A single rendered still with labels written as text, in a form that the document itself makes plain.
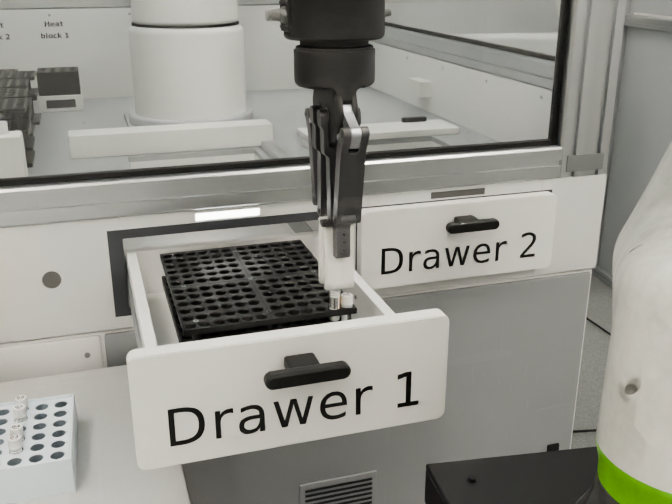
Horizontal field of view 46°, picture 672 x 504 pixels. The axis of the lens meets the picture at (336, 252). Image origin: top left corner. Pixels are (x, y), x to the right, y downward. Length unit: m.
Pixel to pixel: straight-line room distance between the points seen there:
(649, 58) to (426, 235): 2.15
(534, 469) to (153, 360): 0.36
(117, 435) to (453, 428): 0.56
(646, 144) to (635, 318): 2.58
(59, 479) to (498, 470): 0.41
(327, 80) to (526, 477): 0.40
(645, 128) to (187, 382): 2.62
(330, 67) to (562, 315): 0.67
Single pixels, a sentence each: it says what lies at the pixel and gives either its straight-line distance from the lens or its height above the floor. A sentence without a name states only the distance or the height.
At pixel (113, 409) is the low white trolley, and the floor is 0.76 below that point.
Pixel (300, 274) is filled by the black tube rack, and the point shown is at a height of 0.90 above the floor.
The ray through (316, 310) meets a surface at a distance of 0.82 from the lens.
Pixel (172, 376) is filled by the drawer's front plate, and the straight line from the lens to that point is 0.69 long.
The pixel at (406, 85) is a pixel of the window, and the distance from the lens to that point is 1.05.
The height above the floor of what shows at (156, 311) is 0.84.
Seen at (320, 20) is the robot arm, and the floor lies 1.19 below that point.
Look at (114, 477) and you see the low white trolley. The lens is 0.84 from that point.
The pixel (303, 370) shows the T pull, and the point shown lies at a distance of 0.67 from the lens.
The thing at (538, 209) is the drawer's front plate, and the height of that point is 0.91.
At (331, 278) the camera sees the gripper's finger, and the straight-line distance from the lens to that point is 0.79.
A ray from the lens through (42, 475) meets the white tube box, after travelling 0.81.
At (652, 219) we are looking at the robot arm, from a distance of 0.71.
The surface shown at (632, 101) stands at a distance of 3.22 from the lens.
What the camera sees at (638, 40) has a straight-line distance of 3.20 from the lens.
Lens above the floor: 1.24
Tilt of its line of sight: 20 degrees down
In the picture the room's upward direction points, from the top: straight up
